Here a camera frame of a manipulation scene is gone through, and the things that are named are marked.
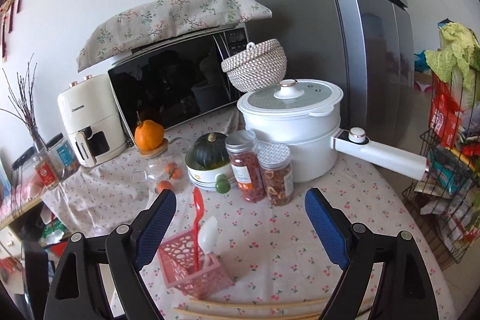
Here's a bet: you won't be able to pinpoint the pink perforated utensil holder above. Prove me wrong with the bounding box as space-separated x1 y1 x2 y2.
157 228 234 300

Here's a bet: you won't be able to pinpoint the red label glass jar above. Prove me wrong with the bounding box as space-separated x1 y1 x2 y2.
32 149 60 189

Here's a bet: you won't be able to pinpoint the cherry print tablecloth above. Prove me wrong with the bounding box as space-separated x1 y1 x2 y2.
42 148 456 319

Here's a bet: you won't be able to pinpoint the blue label glass jar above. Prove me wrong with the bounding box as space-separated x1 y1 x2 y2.
46 132 80 178

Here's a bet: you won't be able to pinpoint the white plastic spoon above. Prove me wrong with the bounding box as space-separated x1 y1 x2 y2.
199 216 218 270

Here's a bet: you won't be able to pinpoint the red plastic spoon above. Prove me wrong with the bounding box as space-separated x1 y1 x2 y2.
193 187 204 272

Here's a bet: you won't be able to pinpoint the clear jar with tangerines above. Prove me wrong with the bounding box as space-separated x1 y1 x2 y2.
145 152 186 194

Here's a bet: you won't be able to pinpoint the orange fruit on coaster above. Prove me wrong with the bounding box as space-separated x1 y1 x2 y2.
134 113 164 151

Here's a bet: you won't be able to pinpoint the short jar dried slices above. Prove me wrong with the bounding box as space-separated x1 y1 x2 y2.
257 144 294 206

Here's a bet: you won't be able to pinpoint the cream air fryer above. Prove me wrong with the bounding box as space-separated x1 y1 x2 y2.
57 74 127 167

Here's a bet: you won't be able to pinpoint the red snack package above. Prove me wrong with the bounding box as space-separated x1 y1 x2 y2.
429 74 463 148

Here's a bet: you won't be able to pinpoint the dark green squash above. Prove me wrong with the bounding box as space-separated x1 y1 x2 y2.
193 132 230 170

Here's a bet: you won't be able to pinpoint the glass vase dry twigs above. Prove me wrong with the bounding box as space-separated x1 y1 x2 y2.
1 56 47 154

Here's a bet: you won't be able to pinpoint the white electric cooking pot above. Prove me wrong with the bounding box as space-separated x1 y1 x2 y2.
237 79 428 183

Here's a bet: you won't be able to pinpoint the tall jar red dried fruit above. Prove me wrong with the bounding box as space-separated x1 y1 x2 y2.
225 130 266 202

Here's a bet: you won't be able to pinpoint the black microwave oven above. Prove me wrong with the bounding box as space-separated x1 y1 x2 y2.
108 23 248 137

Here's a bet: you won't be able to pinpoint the napa cabbage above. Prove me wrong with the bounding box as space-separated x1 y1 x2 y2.
425 19 479 111

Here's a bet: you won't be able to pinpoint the floral microwave cover cloth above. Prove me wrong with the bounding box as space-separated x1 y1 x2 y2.
76 0 272 71

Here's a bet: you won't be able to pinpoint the woven white lidded basket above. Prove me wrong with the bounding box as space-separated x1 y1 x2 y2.
221 39 287 93

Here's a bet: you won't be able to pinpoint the grey refrigerator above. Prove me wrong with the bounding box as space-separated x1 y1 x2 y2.
247 0 414 145

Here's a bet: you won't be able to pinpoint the black wire storage rack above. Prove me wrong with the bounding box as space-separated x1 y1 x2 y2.
401 68 480 266

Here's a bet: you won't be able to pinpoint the red hanging wall ornament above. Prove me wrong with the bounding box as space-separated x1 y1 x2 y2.
1 0 22 62

